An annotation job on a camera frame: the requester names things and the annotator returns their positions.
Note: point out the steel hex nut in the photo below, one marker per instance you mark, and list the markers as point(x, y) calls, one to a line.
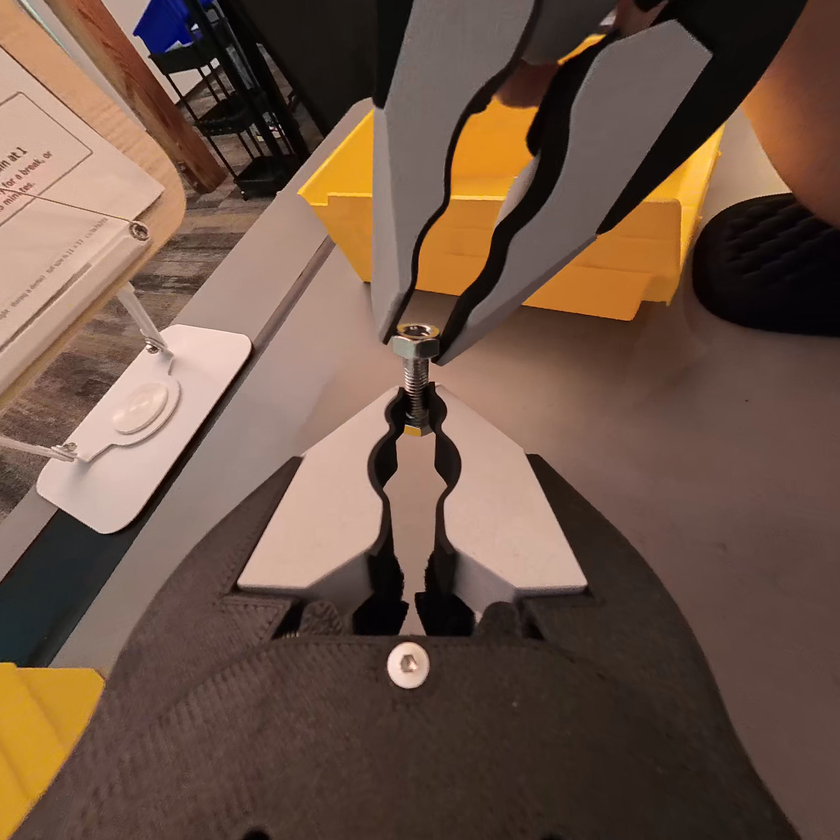
point(415, 344)

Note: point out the steel hex bolt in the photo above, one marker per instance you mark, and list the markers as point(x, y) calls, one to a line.
point(416, 394)

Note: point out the instruction sheet on stand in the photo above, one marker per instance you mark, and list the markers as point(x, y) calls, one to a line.
point(164, 223)

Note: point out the yellow plastic bin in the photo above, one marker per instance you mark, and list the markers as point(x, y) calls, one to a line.
point(590, 282)
point(39, 722)

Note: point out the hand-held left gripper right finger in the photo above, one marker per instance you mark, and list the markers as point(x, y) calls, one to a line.
point(512, 525)

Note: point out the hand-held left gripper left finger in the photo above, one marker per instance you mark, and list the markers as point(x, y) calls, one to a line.
point(315, 525)

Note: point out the black office chair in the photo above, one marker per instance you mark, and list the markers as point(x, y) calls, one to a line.
point(315, 52)

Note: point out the person's right hand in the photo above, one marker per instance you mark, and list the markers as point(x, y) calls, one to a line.
point(522, 85)

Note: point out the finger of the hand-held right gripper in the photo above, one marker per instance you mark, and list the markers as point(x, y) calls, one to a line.
point(590, 164)
point(407, 164)

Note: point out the blue storage bin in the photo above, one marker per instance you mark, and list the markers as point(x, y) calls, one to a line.
point(164, 26)

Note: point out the black elbow rest pad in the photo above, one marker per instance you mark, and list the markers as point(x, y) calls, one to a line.
point(768, 262)

